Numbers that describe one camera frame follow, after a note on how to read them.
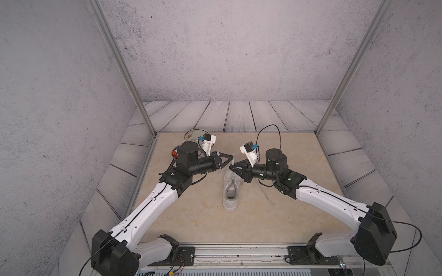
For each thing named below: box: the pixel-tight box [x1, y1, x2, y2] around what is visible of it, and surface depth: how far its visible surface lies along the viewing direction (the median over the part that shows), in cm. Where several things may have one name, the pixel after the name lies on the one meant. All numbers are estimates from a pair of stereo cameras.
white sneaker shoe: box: [222, 168, 244, 212], surface depth 86 cm
